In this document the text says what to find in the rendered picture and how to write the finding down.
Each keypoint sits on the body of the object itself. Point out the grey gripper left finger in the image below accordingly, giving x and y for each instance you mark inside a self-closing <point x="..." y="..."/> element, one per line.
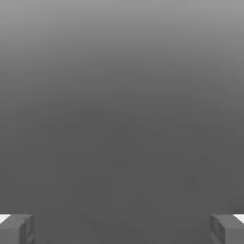
<point x="13" y="230"/>

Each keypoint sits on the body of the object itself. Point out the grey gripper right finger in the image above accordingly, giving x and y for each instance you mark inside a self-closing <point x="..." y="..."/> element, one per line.
<point x="231" y="230"/>

